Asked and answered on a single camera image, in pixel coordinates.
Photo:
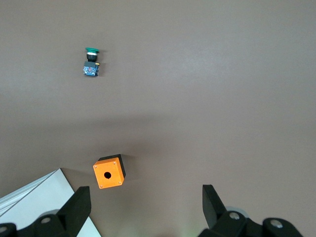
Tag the white drawer cabinet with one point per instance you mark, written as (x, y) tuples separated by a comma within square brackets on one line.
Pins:
[(37, 197)]

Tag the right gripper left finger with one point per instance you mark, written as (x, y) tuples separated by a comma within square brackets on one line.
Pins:
[(74, 212)]

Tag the orange button box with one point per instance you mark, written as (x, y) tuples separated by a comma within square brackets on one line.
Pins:
[(112, 165)]

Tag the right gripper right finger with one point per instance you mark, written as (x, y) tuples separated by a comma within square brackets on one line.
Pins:
[(217, 217)]

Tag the green push button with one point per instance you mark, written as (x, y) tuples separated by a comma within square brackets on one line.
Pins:
[(90, 70)]

